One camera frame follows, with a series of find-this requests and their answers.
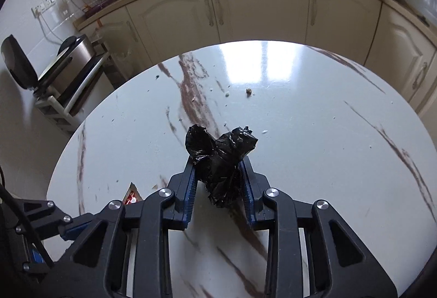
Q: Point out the small red white wrapper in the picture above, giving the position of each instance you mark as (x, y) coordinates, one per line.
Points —
(132, 195)

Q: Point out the black plastic bag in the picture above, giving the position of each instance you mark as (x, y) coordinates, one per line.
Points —
(216, 161)

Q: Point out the black open rice cooker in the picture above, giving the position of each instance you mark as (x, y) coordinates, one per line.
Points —
(68, 68)

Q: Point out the wall power outlet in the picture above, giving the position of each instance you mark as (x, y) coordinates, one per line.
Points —
(41, 7)

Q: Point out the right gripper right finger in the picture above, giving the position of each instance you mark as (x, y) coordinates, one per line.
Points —
(310, 244)

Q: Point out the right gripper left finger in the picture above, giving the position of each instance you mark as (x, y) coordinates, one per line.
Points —
(124, 252)

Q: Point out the round white marble table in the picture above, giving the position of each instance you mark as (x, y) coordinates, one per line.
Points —
(326, 128)

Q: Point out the cream lower cabinets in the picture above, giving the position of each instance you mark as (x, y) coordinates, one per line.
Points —
(382, 35)

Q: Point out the white rolling storage cart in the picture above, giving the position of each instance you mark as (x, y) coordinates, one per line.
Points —
(69, 109)

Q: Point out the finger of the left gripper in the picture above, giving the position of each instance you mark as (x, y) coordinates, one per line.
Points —
(69, 231)

